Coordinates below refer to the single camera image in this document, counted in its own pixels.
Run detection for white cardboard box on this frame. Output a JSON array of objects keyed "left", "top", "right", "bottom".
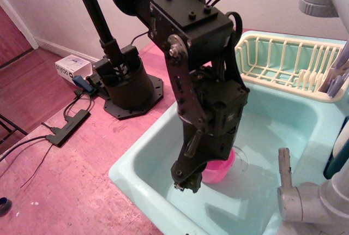
[{"left": 55, "top": 55, "right": 93, "bottom": 84}]

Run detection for purple utensils in rack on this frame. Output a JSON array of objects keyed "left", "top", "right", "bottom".
[{"left": 327, "top": 41, "right": 348, "bottom": 98}]

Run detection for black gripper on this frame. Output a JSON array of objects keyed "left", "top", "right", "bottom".
[{"left": 171, "top": 81, "right": 249, "bottom": 194}]

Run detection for turquoise toy sink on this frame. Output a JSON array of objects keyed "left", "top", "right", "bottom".
[{"left": 108, "top": 29, "right": 349, "bottom": 235}]

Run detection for black chair frame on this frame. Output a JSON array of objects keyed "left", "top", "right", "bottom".
[{"left": 0, "top": 115, "right": 28, "bottom": 144}]

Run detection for black cable on table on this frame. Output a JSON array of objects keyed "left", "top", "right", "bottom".
[{"left": 130, "top": 30, "right": 149, "bottom": 45}]

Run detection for pink plastic cup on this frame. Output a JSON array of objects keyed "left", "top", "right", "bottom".
[{"left": 202, "top": 148, "right": 236, "bottom": 184}]

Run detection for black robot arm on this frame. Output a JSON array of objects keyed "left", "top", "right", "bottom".
[{"left": 113, "top": 0, "right": 249, "bottom": 192}]

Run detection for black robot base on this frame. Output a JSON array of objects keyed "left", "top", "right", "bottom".
[{"left": 82, "top": 0, "right": 163, "bottom": 120}]

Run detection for grey toy faucet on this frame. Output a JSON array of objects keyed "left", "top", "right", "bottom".
[{"left": 278, "top": 148, "right": 348, "bottom": 234}]

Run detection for black tape roll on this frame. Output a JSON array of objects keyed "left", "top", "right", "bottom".
[{"left": 0, "top": 197, "right": 12, "bottom": 217}]

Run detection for grey cable from hub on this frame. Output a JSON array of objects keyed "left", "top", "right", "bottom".
[{"left": 0, "top": 135, "right": 52, "bottom": 165}]

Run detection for blue clamp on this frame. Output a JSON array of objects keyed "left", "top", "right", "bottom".
[{"left": 72, "top": 75, "right": 97, "bottom": 95}]

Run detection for cream dish rack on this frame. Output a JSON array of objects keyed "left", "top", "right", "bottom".
[{"left": 235, "top": 31, "right": 348, "bottom": 103}]

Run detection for black usb hub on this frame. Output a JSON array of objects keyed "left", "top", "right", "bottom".
[{"left": 41, "top": 110, "right": 91, "bottom": 147}]

